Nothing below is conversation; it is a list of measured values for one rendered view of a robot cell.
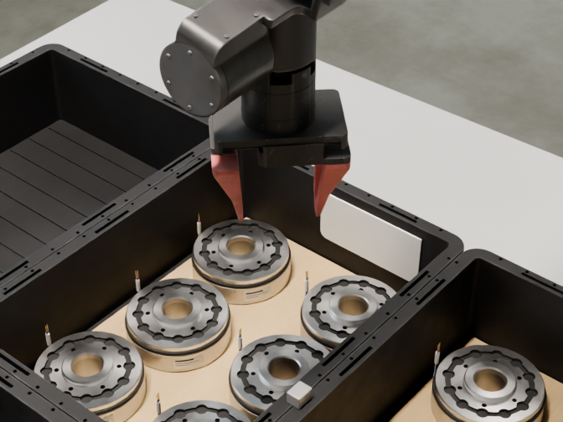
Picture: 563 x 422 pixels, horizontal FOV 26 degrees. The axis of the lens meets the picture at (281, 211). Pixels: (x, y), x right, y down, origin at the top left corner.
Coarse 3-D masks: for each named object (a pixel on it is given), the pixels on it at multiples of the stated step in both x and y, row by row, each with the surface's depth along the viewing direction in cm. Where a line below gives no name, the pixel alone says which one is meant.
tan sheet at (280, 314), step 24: (288, 240) 133; (312, 264) 130; (288, 288) 127; (120, 312) 124; (240, 312) 124; (264, 312) 124; (288, 312) 124; (120, 336) 122; (264, 336) 122; (216, 360) 119; (168, 384) 117; (192, 384) 117; (216, 384) 117; (144, 408) 114; (168, 408) 114
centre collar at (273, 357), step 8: (272, 352) 115; (280, 352) 115; (288, 352) 115; (264, 360) 114; (272, 360) 114; (280, 360) 115; (288, 360) 115; (296, 360) 114; (304, 360) 114; (264, 368) 113; (304, 368) 113; (264, 376) 112; (272, 376) 113; (296, 376) 113; (272, 384) 112; (280, 384) 112; (288, 384) 112
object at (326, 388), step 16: (464, 256) 116; (480, 256) 116; (496, 256) 116; (448, 272) 114; (464, 272) 115; (512, 272) 114; (528, 272) 114; (432, 288) 113; (544, 288) 113; (560, 288) 112; (416, 304) 111; (400, 320) 109; (384, 336) 108; (368, 352) 108; (336, 368) 104; (352, 368) 104; (320, 384) 103; (336, 384) 103; (320, 400) 102; (288, 416) 100; (304, 416) 100
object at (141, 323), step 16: (144, 288) 123; (160, 288) 123; (176, 288) 123; (192, 288) 123; (208, 288) 123; (144, 304) 121; (208, 304) 121; (224, 304) 121; (128, 320) 119; (144, 320) 119; (208, 320) 119; (224, 320) 119; (144, 336) 117; (160, 336) 118; (176, 336) 117; (192, 336) 118; (208, 336) 117
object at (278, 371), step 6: (276, 366) 115; (282, 366) 115; (288, 366) 115; (294, 366) 115; (270, 372) 114; (276, 372) 115; (282, 372) 116; (288, 372) 116; (294, 372) 115; (282, 378) 116; (288, 378) 116
